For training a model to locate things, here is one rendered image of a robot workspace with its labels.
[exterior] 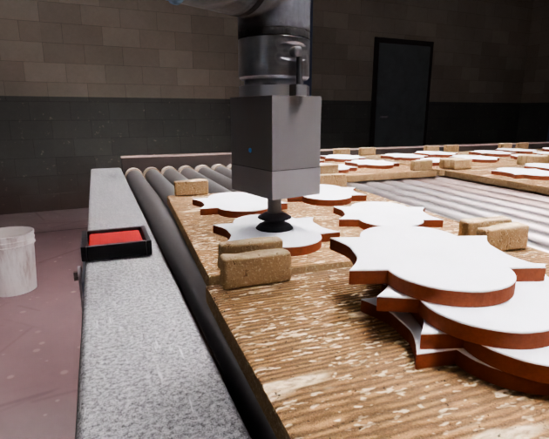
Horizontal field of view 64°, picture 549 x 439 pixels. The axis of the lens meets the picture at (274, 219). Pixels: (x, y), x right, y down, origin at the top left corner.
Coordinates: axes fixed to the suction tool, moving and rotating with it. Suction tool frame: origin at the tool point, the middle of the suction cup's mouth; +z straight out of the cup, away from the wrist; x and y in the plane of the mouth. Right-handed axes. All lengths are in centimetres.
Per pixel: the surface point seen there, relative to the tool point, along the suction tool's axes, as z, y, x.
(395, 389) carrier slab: 0.5, -27.5, 11.3
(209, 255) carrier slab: 0.5, -2.1, 9.3
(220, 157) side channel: 0, 83, -37
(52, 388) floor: 94, 138, 13
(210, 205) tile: -0.5, 15.3, 0.6
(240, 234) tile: -0.5, -0.3, 4.8
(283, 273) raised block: -0.4, -12.3, 7.6
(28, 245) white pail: 64, 254, 6
